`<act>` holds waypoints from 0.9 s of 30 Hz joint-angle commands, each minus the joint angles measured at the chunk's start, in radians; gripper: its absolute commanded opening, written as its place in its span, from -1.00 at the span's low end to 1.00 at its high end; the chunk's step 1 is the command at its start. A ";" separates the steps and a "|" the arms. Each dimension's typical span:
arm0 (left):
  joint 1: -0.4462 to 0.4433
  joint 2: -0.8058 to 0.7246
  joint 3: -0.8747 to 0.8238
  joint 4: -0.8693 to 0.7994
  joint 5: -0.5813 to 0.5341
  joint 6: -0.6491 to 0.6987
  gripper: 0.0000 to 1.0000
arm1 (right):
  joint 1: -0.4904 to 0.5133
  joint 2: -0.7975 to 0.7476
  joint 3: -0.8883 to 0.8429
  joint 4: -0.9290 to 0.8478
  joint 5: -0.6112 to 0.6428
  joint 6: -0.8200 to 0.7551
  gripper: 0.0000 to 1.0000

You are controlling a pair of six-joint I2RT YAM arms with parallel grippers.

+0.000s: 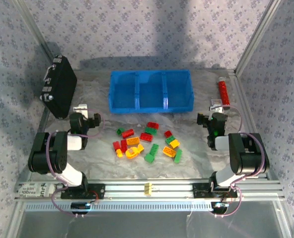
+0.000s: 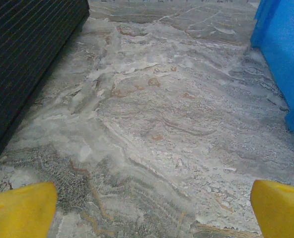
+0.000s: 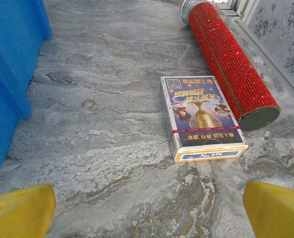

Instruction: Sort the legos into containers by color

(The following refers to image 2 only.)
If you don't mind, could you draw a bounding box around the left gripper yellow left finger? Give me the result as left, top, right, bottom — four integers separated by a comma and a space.
0, 181, 58, 238

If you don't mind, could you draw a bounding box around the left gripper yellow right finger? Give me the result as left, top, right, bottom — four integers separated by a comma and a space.
250, 179, 294, 238

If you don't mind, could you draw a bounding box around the black hard carrying case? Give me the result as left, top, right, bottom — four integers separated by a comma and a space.
0, 0, 90, 172

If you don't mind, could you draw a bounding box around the blue three-compartment plastic bin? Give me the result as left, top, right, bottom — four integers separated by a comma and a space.
250, 0, 294, 141

